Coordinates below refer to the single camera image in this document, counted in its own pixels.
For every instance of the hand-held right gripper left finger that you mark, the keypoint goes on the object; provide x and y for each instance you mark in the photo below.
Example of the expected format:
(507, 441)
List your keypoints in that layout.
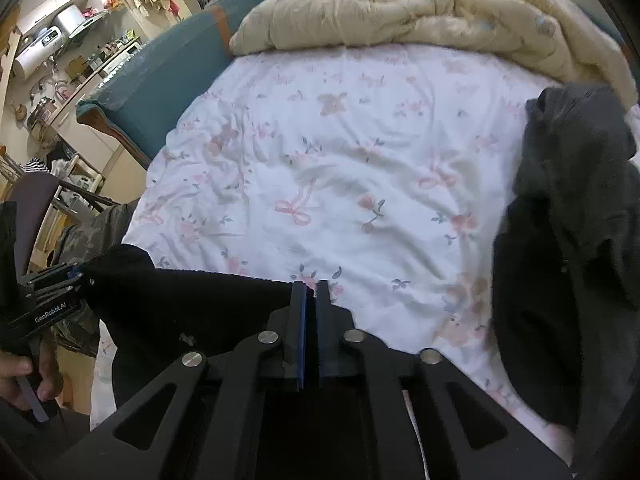
(299, 345)

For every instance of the cream duvet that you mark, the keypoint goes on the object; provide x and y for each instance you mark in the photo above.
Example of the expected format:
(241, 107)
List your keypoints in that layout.
(400, 5)

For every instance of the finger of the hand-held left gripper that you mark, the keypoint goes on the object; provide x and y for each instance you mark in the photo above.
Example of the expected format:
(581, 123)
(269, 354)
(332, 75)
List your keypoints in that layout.
(65, 290)
(57, 272)

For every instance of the black pants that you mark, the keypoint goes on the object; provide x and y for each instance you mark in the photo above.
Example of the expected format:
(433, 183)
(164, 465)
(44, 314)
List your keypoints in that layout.
(175, 305)

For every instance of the teal upholstered bed frame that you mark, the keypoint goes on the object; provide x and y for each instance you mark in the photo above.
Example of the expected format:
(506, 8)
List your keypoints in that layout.
(170, 70)

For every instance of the camouflage cloth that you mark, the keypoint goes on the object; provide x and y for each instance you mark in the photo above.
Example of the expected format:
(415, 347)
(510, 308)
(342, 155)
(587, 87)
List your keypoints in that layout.
(95, 237)

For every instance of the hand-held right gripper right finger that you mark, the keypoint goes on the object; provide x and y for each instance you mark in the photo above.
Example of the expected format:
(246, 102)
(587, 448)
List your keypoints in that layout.
(324, 345)

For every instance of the white water heater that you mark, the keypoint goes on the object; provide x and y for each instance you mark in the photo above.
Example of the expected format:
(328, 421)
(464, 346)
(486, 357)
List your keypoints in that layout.
(32, 59)

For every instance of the striped cloth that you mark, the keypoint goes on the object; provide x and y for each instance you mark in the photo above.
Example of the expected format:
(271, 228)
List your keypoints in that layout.
(36, 166)

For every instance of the dark grey pants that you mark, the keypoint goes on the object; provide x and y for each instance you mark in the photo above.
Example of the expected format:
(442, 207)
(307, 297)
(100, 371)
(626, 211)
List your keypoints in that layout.
(565, 260)

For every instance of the floral bed sheet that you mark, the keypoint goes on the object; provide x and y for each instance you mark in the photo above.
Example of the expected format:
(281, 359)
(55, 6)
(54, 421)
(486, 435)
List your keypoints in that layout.
(350, 160)

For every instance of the steel range hood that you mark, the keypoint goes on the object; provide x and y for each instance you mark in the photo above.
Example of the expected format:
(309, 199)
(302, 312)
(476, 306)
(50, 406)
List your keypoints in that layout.
(70, 20)

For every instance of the row of condiment bottles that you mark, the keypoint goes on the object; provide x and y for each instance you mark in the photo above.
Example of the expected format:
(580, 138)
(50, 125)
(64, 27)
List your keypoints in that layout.
(115, 45)

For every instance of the person's left hand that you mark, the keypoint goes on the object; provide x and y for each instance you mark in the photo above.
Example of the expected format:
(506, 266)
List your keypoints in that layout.
(22, 372)

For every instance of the white kitchen counter cabinet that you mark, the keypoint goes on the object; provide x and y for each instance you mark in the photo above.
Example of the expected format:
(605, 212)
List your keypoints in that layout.
(95, 145)

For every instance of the white wall cabinets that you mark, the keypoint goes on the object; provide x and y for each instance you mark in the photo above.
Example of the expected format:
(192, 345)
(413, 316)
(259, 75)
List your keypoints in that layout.
(55, 0)

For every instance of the purple folding chair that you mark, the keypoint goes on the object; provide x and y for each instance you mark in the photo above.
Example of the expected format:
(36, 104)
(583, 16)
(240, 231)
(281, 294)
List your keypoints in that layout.
(32, 205)

